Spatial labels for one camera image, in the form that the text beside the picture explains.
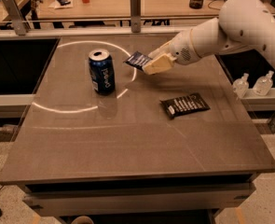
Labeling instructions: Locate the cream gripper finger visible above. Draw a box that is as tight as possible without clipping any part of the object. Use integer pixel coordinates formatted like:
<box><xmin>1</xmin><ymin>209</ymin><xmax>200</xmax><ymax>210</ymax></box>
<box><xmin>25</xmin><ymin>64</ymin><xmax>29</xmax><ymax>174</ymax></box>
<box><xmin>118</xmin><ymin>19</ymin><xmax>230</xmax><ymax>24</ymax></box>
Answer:
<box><xmin>142</xmin><ymin>53</ymin><xmax>176</xmax><ymax>75</ymax></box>
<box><xmin>148</xmin><ymin>42</ymin><xmax>172</xmax><ymax>59</ymax></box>

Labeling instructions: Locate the blue rxbar blueberry wrapper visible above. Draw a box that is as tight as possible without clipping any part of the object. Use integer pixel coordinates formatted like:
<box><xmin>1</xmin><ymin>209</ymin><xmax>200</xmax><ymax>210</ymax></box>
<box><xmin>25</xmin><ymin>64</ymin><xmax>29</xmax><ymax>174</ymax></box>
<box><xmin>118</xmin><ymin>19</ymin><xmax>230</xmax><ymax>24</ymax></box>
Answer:
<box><xmin>124</xmin><ymin>51</ymin><xmax>151</xmax><ymax>70</ymax></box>

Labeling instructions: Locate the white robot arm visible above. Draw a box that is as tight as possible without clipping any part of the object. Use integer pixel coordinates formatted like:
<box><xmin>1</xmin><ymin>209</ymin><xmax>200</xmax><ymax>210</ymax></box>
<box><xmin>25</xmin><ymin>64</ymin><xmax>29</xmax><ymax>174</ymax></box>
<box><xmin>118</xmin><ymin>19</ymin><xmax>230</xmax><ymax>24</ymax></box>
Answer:
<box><xmin>142</xmin><ymin>0</ymin><xmax>275</xmax><ymax>75</ymax></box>

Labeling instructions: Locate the black rxbar chocolate wrapper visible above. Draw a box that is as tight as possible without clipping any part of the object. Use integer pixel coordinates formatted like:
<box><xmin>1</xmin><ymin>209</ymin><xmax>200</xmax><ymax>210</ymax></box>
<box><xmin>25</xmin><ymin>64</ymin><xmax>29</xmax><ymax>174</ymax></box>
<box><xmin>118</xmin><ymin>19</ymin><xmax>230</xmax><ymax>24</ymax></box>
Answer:
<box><xmin>160</xmin><ymin>92</ymin><xmax>210</xmax><ymax>119</ymax></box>

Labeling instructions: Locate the blue pepsi can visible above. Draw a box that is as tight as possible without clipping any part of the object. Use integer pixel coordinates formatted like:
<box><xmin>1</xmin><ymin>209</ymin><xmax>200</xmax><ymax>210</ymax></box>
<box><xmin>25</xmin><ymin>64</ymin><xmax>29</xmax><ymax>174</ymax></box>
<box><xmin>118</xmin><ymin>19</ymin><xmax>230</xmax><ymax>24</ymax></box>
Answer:
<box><xmin>88</xmin><ymin>49</ymin><xmax>116</xmax><ymax>95</ymax></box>

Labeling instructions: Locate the black mesh pen cup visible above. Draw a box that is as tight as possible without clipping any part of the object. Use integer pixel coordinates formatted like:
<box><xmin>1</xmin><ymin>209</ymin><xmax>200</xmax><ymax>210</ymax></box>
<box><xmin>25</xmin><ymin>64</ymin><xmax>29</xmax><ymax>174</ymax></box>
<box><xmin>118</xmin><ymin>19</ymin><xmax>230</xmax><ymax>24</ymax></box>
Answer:
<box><xmin>189</xmin><ymin>0</ymin><xmax>204</xmax><ymax>9</ymax></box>

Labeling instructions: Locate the clear sanitizer bottle left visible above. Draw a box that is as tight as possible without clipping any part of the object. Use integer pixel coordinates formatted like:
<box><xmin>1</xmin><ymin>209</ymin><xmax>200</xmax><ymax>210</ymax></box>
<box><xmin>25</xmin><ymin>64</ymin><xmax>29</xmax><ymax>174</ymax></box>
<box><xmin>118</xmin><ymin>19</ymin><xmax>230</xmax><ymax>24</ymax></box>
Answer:
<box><xmin>232</xmin><ymin>73</ymin><xmax>249</xmax><ymax>98</ymax></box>

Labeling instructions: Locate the clear sanitizer bottle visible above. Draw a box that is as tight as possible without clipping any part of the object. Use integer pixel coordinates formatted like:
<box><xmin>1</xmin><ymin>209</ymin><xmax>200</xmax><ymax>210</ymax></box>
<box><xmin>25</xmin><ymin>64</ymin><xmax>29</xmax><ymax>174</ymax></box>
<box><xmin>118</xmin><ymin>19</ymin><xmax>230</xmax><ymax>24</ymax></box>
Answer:
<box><xmin>232</xmin><ymin>73</ymin><xmax>249</xmax><ymax>98</ymax></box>
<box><xmin>253</xmin><ymin>71</ymin><xmax>274</xmax><ymax>96</ymax></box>

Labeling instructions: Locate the clear sanitizer bottle right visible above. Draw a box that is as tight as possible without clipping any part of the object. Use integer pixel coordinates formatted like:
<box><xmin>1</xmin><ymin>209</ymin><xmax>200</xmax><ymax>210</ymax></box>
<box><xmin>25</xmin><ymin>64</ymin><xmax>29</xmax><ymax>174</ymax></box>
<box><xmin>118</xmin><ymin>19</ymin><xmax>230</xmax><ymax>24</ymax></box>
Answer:
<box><xmin>253</xmin><ymin>71</ymin><xmax>274</xmax><ymax>96</ymax></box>

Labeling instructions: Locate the grey counter drawer front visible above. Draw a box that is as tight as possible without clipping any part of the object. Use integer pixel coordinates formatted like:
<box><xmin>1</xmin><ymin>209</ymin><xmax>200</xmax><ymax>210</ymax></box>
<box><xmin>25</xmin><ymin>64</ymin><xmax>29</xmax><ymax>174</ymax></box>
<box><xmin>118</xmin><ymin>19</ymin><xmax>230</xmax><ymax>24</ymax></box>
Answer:
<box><xmin>23</xmin><ymin>183</ymin><xmax>255</xmax><ymax>217</ymax></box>

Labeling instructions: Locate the grey metal post middle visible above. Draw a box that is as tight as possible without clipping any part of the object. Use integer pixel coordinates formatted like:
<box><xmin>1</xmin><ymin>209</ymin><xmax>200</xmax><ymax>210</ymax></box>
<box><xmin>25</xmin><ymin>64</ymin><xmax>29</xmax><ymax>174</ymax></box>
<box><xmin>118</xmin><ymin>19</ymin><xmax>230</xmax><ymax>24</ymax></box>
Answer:
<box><xmin>130</xmin><ymin>0</ymin><xmax>141</xmax><ymax>33</ymax></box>

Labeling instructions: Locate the grey metal post left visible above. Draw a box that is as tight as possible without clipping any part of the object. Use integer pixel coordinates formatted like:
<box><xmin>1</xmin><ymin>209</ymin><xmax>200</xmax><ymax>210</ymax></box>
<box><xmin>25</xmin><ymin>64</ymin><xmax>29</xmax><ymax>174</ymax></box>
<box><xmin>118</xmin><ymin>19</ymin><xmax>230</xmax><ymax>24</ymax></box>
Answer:
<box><xmin>2</xmin><ymin>0</ymin><xmax>29</xmax><ymax>35</ymax></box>

